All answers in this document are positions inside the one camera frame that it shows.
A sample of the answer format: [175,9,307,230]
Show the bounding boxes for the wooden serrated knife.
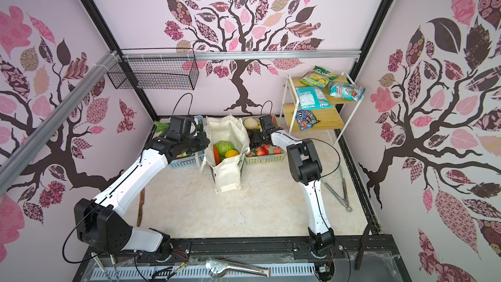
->
[136,189,146,227]

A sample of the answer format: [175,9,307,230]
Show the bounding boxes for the yellow green snack bag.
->
[300,66,339,89]

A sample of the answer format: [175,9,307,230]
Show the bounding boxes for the orange fruit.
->
[224,150,240,159]

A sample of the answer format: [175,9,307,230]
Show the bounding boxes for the M&M candy bag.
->
[296,110,320,131]

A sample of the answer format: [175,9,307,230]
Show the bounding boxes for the white teal red snack bag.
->
[328,81,365,101]

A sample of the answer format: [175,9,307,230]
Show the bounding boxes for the green lettuce leaf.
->
[154,121,170,133]

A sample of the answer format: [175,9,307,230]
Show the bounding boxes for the cream canvas grocery bag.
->
[201,115,250,193]

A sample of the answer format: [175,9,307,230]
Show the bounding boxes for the green cabbage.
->
[215,140,235,157]

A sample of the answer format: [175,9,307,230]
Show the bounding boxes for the green handled floor tongs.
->
[323,164,353,213]

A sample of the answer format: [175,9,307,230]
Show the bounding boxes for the black wire wall basket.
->
[107,47,200,91]

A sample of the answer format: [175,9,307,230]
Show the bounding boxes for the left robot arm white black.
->
[74,116,210,262]

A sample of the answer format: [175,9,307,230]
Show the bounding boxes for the green plastic fruit basket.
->
[244,117,286,165]

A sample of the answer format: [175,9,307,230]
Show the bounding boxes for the white wire wooden shelf rack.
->
[279,75,362,144]

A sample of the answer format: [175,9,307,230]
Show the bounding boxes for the beige cauliflower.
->
[243,117,259,130]

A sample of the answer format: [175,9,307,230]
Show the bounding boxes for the orange carrot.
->
[213,146,221,166]

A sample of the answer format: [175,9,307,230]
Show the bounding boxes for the red apple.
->
[256,146,269,157]

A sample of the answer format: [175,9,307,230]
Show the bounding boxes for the blue plastic vegetable basket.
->
[165,116,208,168]

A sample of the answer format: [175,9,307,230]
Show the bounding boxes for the metal tongs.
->
[206,258,271,278]

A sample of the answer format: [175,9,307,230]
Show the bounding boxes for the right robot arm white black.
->
[253,115,335,258]

